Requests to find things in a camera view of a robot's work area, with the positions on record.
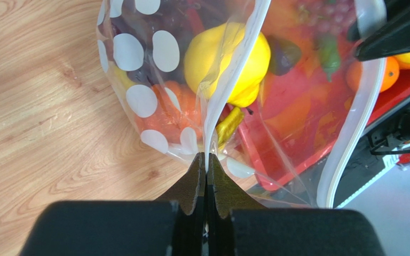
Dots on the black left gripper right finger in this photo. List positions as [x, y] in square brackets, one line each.
[240, 225]

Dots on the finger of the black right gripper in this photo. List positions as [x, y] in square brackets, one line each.
[382, 29]

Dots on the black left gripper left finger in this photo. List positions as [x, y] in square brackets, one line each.
[172, 224]

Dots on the clear dotted zip top bag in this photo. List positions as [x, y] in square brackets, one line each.
[296, 138]

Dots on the yellow banana bunch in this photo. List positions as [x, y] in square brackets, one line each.
[225, 128]

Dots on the small orange pumpkin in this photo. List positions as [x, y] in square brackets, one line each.
[176, 110]

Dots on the dark purple grape bunch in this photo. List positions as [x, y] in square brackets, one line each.
[172, 17]

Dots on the orange fruit front left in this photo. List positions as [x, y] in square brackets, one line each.
[356, 75]

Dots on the light purple grape bunch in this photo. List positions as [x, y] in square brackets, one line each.
[327, 16]

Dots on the small green pepper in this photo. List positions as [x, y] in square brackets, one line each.
[329, 57]

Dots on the dark purple plum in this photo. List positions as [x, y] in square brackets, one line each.
[284, 55]

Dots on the yellow pear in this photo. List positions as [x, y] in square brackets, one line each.
[209, 54]

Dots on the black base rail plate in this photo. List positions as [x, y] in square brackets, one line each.
[377, 151]

